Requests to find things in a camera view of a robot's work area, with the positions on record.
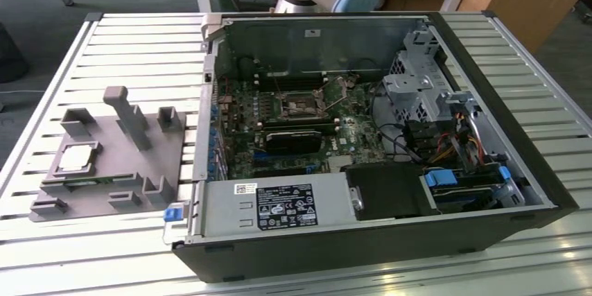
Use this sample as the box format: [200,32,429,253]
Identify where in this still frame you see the metal socket cover frame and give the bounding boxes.
[316,74,357,110]

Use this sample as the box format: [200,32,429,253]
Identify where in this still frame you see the silver square CPU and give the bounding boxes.
[59,143,96,172]

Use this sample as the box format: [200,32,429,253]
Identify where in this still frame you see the CPU socket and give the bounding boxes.
[276,90,331,120]

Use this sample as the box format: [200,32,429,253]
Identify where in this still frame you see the black RAM slot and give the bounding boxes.
[259,77,325,85]
[261,123,337,133]
[261,119,337,127]
[259,82,325,91]

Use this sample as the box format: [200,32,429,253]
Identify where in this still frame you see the black graphics card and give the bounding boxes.
[259,128,324,156]

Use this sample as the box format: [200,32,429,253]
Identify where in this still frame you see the silver chipset heatsink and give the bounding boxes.
[327,155,353,173]

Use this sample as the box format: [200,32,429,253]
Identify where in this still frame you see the green motherboard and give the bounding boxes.
[213,73,401,182]

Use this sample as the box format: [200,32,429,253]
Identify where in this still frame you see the black plastic drive cover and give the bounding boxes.
[343,163,440,223]

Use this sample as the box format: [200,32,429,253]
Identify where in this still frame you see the silver power supply unit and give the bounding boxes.
[201,173,367,240]

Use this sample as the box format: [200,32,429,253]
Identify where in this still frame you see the metal drive cage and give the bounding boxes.
[379,28,485,127]

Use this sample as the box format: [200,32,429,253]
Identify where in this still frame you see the blue disk carrier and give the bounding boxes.
[421,168,460,190]

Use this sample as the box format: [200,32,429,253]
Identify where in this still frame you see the blue case latch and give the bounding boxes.
[163,201,192,223]

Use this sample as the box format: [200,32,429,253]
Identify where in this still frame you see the black open PC case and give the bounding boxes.
[161,10,581,284]

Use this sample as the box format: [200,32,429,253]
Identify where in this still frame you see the grey parts rack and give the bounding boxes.
[27,85,189,223]

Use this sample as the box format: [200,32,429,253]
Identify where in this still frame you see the black hard disk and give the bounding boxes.
[429,184,499,214]

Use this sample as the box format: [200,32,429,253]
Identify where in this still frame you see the green RAM stick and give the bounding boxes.
[63,177,116,187]

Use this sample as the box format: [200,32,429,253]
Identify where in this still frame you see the wooden cabinet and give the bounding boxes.
[455,0,592,55]

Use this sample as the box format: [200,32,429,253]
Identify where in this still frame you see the black wire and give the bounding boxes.
[375,121,427,166]

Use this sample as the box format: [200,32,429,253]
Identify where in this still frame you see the coloured power wire bundle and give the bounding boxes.
[428,110,491,173]

